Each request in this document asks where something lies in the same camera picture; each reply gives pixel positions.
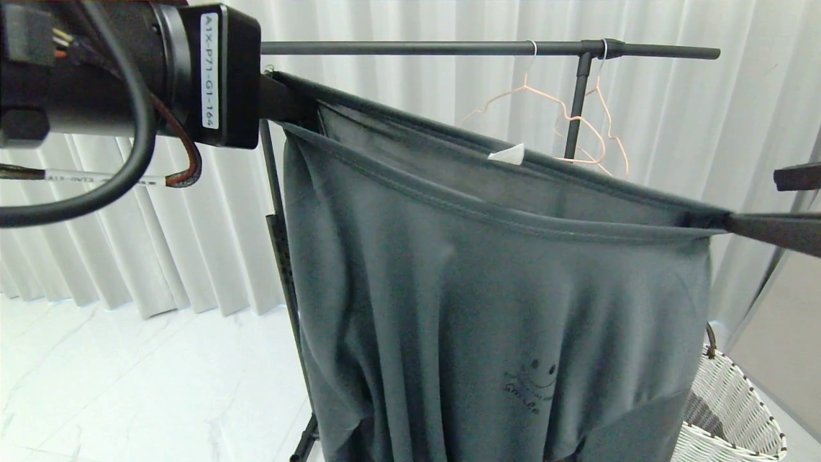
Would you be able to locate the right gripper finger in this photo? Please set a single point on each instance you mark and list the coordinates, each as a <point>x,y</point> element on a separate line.
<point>782,234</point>
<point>802,178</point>

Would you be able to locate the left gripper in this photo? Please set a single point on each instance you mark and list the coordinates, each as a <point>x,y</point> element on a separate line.
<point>237,77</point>

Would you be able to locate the pink clothes hanger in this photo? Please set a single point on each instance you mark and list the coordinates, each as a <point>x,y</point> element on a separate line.
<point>526,88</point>
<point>606,109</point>

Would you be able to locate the dark grey t-shirt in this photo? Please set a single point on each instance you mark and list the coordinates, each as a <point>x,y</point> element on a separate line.
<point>481,289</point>

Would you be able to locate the black clothes rack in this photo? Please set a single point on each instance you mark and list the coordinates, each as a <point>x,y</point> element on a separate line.
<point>449,48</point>

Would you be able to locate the white laundry basket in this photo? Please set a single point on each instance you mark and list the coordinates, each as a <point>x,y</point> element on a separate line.
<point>725,410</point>

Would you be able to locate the white curtain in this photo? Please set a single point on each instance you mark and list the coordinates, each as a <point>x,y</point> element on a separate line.
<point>96,269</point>

